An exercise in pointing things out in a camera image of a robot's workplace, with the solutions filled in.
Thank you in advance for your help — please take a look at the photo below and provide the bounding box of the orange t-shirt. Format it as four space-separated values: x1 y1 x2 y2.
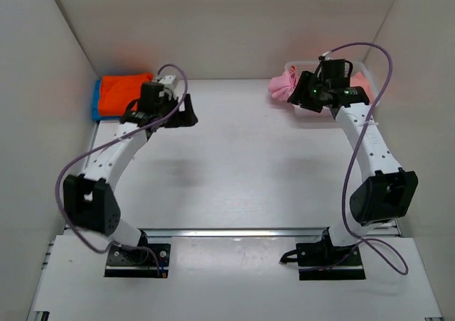
97 72 154 118

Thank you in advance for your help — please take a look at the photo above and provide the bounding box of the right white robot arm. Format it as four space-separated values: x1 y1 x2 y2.
281 56 418 269

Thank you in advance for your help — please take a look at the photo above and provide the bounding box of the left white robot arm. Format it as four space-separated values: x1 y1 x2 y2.
63 75 198 263

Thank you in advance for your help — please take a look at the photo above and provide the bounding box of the pink t-shirt over basket edge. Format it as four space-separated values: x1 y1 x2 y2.
268 66 299 102

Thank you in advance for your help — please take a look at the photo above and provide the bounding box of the light pink t-shirt in basket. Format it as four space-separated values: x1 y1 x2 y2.
350 72 375 102

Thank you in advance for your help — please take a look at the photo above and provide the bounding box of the white plastic basket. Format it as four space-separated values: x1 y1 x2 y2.
284 60 379 119

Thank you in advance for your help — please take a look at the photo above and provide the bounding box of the folded blue t-shirt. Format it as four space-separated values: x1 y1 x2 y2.
91 80 120 121

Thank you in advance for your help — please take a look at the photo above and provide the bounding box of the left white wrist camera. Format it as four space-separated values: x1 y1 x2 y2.
155 75 179 93

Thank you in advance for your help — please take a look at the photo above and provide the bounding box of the aluminium rail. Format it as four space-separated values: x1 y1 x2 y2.
144 228 323 238

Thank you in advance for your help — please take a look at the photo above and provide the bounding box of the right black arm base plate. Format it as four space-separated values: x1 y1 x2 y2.
279 241 366 281

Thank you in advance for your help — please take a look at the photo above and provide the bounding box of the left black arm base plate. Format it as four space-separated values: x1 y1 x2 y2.
104 243 171 279

